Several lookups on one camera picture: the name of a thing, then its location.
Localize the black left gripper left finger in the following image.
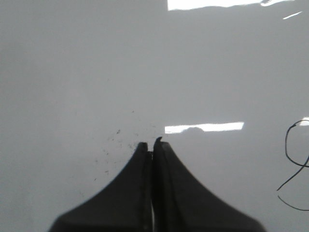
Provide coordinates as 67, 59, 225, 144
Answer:
50, 142, 153, 232

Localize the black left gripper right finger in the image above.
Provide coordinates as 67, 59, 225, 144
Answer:
152, 137, 265, 232

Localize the white whiteboard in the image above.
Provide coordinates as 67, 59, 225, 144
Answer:
0, 0, 309, 232

